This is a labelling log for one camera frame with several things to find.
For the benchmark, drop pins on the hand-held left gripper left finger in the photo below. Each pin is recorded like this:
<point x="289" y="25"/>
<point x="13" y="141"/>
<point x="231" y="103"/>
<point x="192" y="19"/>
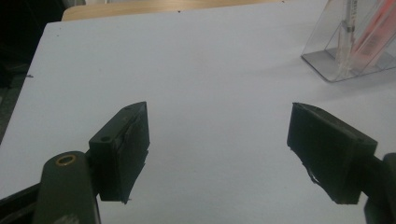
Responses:
<point x="121" y="155"/>

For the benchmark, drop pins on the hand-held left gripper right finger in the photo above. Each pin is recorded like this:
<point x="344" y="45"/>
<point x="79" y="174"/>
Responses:
<point x="330" y="152"/>

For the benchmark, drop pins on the clear plastic pen holder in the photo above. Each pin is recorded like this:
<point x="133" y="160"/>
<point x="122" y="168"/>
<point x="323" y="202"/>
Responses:
<point x="323" y="56"/>

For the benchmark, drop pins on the clear pen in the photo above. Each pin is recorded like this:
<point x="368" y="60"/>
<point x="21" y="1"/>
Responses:
<point x="346" y="46"/>

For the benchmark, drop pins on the orange highlighter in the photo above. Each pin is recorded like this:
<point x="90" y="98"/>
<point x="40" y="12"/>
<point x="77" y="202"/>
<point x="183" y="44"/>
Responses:
<point x="372" y="34"/>

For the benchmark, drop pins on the wooden table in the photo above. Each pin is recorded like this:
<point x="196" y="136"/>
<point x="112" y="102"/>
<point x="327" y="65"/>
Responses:
<point x="140" y="8"/>

